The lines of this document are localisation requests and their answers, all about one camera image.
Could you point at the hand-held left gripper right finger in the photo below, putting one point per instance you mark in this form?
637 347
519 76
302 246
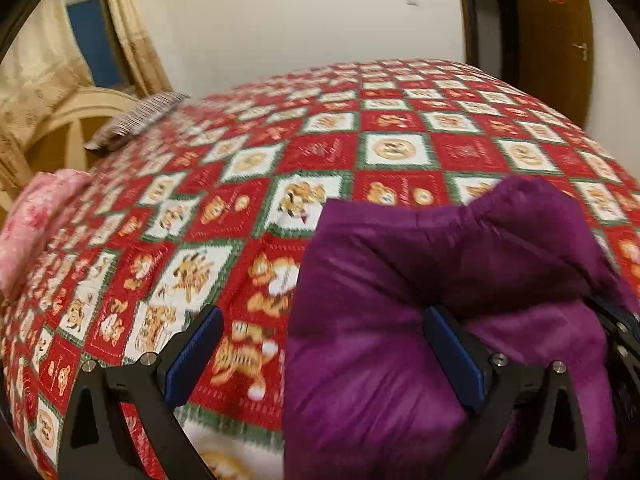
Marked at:
455 360

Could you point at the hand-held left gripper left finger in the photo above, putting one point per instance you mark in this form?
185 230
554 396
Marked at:
192 360

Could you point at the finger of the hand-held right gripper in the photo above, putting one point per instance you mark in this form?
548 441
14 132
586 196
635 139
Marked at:
622 322

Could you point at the purple hooded puffer jacket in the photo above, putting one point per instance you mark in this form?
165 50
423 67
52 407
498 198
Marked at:
380 360

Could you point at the red printed patchwork bedspread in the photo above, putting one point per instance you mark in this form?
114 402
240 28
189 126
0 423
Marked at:
250 160

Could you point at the pink floral folded blanket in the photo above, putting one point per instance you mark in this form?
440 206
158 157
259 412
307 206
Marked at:
35 220

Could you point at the striped grey pillow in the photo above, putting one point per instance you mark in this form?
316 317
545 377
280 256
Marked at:
135 120

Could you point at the brown wooden door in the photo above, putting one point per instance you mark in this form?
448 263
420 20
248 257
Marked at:
550 60

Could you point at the cream wooden headboard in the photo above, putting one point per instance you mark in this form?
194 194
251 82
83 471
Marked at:
70 110

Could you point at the window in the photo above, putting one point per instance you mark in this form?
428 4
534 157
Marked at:
92 40

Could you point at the wooden door frame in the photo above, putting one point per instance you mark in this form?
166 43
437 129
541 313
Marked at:
472 20

